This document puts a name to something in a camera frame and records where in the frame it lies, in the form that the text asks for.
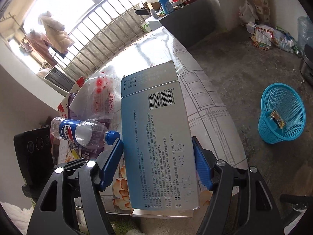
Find blue grey medicine box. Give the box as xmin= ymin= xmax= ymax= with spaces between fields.
xmin=121 ymin=61 xmax=199 ymax=211

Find red white chestnut paper bag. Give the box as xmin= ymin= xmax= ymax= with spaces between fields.
xmin=57 ymin=76 xmax=85 ymax=119

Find Pepsi plastic bottle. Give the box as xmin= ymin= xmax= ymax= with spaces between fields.
xmin=50 ymin=117 xmax=121 ymax=150

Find clear red-printed plastic bag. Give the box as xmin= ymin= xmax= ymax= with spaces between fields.
xmin=69 ymin=71 xmax=121 ymax=121

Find black induction cooker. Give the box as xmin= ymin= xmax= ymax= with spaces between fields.
xmin=13 ymin=127 xmax=54 ymax=187

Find orange snack wrapper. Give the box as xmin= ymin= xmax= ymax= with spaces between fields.
xmin=270 ymin=110 xmax=285 ymax=129

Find blue plastic mesh basket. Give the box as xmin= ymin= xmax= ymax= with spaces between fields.
xmin=258 ymin=83 xmax=306 ymax=144

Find hanging beige clothes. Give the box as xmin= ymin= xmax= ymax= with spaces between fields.
xmin=25 ymin=11 xmax=74 ymax=67

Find metal balcony railing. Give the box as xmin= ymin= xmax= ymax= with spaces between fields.
xmin=52 ymin=0 xmax=150 ymax=79

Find dark grey cabinet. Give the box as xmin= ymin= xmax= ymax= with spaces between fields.
xmin=145 ymin=0 xmax=216 ymax=48

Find blue detergent bottle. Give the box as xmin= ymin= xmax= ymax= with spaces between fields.
xmin=158 ymin=0 xmax=174 ymax=15

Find pile of packets on floor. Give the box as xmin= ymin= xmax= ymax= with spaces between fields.
xmin=246 ymin=22 xmax=302 ymax=56

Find black rice cooker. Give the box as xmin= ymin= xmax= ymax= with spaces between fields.
xmin=300 ymin=44 xmax=313 ymax=86

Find white plastic bag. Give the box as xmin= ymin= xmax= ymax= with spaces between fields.
xmin=239 ymin=0 xmax=259 ymax=24

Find empty blue water jug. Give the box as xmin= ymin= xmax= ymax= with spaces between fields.
xmin=297 ymin=16 xmax=313 ymax=52

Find tall patterned cardboard box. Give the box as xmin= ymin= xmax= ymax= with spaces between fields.
xmin=249 ymin=0 xmax=272 ymax=24

